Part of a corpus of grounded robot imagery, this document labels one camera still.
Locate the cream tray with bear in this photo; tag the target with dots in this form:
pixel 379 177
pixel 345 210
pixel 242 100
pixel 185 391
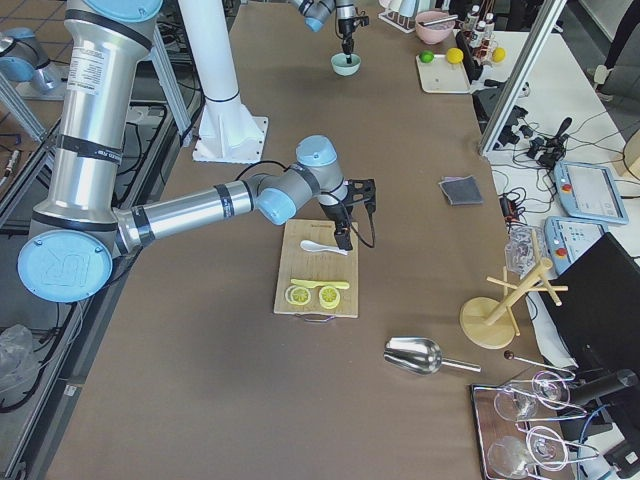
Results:
pixel 441 77

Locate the yellow plastic knife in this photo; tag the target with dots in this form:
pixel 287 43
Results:
pixel 340 285

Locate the yellow lemon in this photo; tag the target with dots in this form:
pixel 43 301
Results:
pixel 454 56

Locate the steel scoop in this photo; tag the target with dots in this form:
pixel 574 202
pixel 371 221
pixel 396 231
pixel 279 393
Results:
pixel 421 355

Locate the white ceramic spoon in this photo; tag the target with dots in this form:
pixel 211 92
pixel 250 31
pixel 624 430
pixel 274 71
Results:
pixel 314 247

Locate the lemon slice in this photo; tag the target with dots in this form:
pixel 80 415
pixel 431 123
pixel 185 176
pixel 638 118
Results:
pixel 297 295
pixel 329 297

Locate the lower lemon slice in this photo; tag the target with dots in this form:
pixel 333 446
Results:
pixel 329 297

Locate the wooden mug tree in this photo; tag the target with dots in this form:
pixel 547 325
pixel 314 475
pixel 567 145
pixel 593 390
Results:
pixel 490 323

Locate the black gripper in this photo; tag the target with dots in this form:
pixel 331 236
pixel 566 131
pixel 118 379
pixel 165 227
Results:
pixel 346 24
pixel 334 210

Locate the teach pendant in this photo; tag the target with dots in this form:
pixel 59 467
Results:
pixel 589 191
pixel 569 238

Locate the bamboo cutting board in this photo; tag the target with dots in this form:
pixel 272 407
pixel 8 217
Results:
pixel 295 263

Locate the wine glass rack tray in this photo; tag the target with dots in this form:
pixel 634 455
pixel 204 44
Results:
pixel 517 426

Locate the upper teach pendant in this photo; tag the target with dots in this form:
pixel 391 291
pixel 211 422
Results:
pixel 589 191

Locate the black monitor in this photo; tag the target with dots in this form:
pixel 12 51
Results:
pixel 598 320

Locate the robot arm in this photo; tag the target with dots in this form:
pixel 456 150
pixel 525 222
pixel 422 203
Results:
pixel 317 13
pixel 107 170

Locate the pale green bowl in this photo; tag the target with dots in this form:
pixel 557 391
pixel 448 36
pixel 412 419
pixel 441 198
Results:
pixel 345 69

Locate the aluminium frame post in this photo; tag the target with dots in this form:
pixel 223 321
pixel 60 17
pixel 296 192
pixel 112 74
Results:
pixel 534 43

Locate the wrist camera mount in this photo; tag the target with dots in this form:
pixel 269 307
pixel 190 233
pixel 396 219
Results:
pixel 361 191

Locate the green lime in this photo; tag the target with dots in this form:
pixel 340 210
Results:
pixel 426 56

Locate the lower teach pendant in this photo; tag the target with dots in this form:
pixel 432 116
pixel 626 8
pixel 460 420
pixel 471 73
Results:
pixel 569 238

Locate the grey folded cloth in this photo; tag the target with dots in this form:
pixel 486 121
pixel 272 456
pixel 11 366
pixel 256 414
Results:
pixel 461 190

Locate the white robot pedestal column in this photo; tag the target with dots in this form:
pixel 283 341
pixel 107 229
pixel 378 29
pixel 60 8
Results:
pixel 228 132

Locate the pink bowl with ice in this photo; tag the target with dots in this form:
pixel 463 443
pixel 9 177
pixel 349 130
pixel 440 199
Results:
pixel 433 26

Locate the upper lemon slice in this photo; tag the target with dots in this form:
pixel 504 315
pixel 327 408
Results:
pixel 297 295

